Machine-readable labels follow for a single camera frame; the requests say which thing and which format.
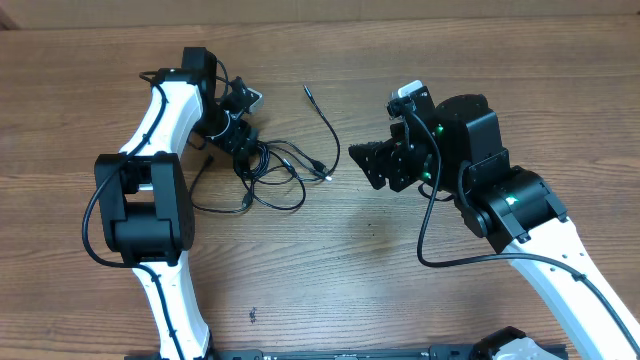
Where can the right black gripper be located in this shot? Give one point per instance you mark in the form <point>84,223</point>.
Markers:
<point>398,163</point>

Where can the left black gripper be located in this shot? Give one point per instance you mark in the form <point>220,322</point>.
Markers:
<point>244,137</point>

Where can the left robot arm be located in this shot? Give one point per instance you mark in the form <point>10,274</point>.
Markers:
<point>145,205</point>

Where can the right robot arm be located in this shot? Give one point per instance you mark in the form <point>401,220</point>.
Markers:
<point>456,147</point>

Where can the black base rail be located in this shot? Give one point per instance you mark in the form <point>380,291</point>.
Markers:
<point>507,343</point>

